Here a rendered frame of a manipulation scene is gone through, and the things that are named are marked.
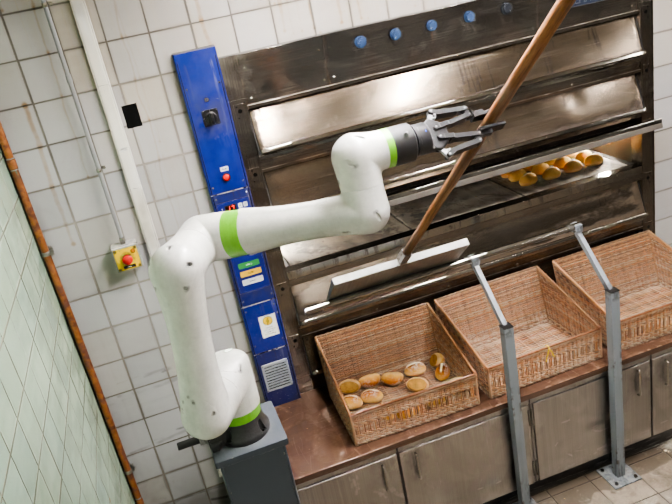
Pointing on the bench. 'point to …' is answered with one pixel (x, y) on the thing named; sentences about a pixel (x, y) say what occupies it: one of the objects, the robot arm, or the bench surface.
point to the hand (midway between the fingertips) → (488, 121)
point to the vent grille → (277, 375)
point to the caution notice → (268, 325)
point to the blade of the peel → (394, 271)
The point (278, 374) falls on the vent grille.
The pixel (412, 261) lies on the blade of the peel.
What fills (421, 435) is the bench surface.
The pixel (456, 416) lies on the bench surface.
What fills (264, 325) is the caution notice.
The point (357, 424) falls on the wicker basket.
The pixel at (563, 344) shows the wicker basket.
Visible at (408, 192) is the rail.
